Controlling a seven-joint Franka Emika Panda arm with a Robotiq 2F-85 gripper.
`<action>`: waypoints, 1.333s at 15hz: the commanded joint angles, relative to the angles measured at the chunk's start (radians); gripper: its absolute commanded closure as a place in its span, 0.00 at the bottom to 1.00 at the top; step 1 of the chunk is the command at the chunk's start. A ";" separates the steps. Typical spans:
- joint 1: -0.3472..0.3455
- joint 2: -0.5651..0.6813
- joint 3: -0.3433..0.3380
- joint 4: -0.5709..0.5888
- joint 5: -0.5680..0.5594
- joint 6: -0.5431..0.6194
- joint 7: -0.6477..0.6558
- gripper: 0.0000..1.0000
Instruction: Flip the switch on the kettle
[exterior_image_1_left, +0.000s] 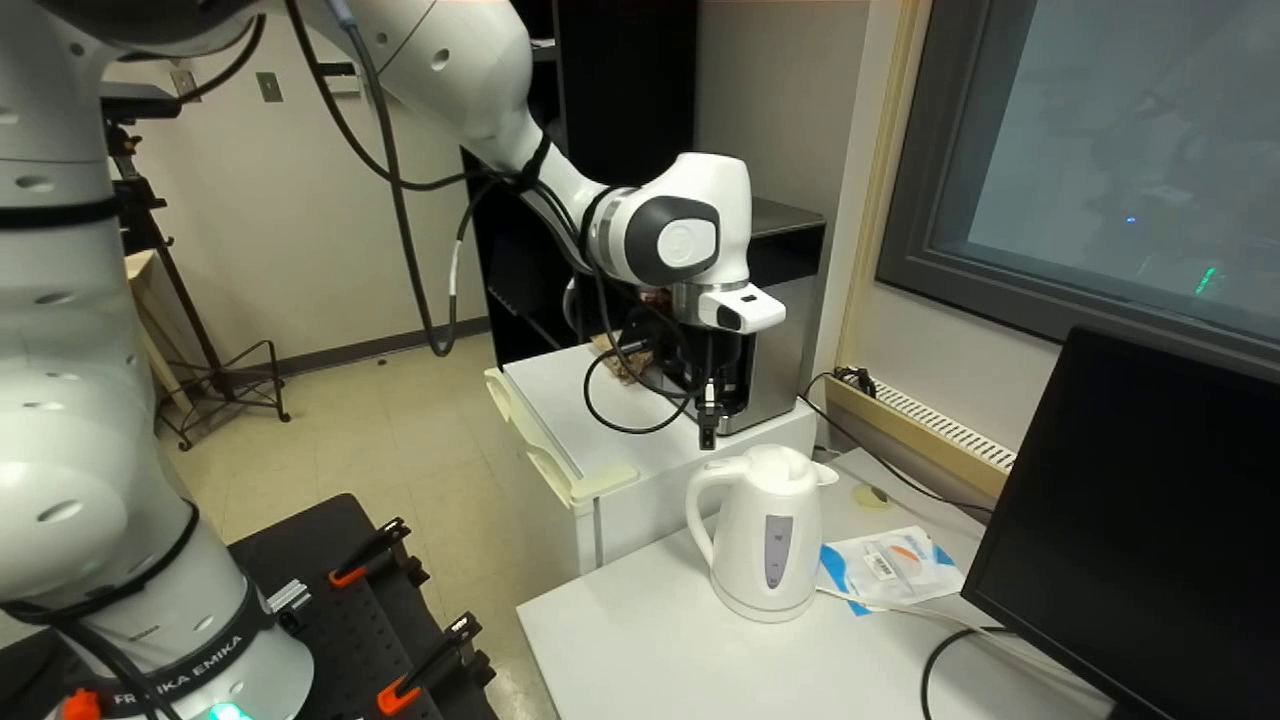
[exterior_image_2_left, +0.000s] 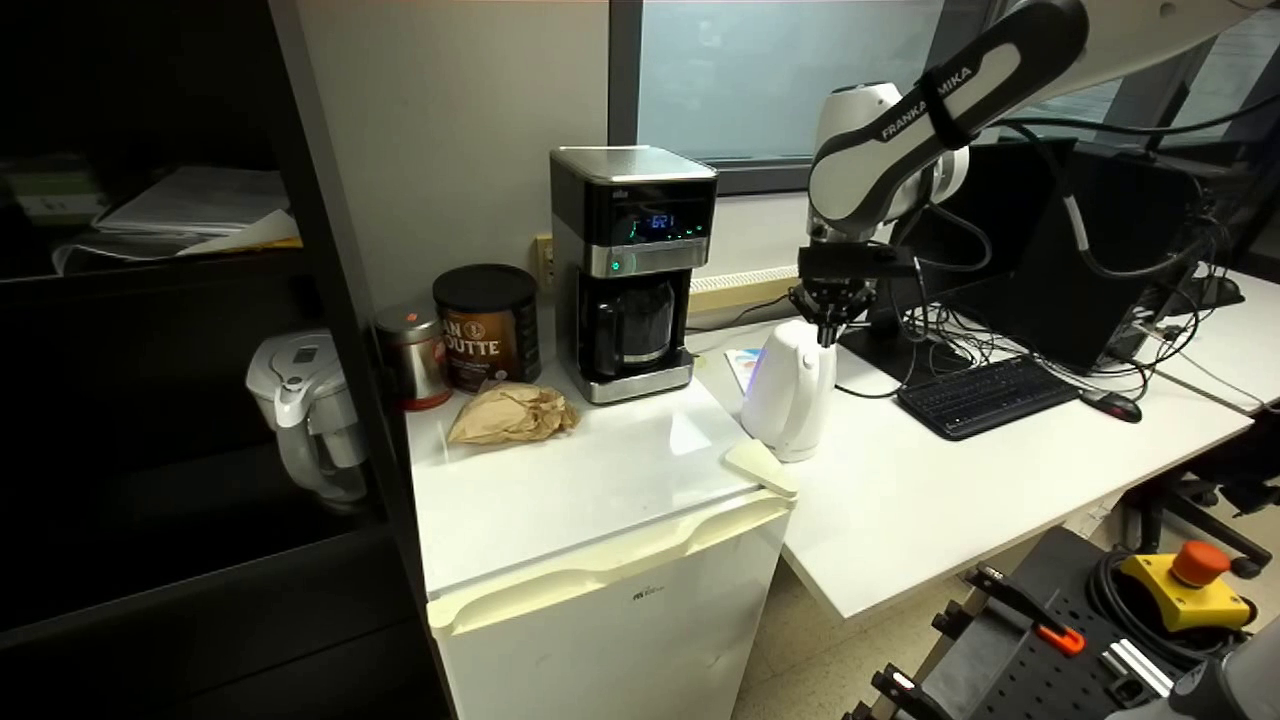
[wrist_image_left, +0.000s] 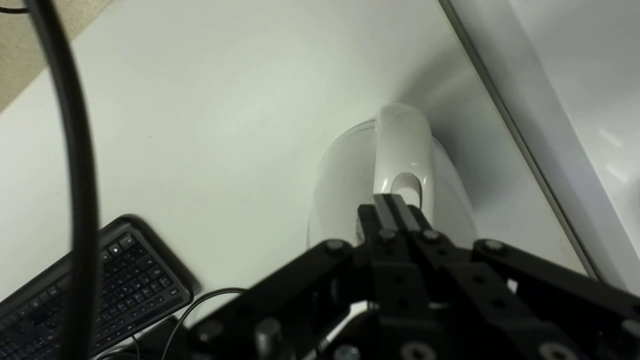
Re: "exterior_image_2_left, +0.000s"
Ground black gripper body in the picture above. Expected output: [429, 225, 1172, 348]
[792, 239, 927, 321]

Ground black keyboard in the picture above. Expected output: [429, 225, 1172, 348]
[893, 353, 1085, 444]

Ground black silver coffee maker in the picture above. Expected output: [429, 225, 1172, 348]
[549, 140, 724, 410]

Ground black computer monitor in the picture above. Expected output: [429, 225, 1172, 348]
[851, 136, 1208, 390]

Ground grey framed window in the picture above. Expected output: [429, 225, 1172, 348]
[603, 0, 1014, 199]

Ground black computer mouse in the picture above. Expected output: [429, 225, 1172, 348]
[1081, 383, 1147, 430]

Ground white mini fridge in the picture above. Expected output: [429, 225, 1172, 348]
[400, 348, 802, 720]

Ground brown paper bag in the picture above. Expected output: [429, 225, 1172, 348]
[445, 379, 585, 451]

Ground dark brown coffee can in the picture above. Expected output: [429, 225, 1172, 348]
[429, 260, 544, 398]

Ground black equipment cart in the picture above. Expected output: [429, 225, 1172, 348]
[840, 525, 1280, 720]

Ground small red silver can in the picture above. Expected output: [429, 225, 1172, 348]
[371, 306, 457, 417]

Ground black office chair base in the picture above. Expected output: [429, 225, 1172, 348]
[1122, 444, 1280, 584]

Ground yellow emergency stop button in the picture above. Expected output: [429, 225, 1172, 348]
[1113, 535, 1261, 642]

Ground white water filter pitcher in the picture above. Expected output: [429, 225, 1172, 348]
[240, 324, 374, 520]

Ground stack of white papers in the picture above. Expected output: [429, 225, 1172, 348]
[46, 161, 307, 279]

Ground black shelf unit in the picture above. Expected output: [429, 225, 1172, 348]
[0, 0, 451, 720]

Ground beige wall cable channel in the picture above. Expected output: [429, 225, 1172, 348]
[683, 260, 807, 333]

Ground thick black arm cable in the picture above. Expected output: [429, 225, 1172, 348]
[997, 93, 1280, 287]

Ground black clamp orange handle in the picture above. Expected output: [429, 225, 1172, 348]
[967, 566, 1093, 662]

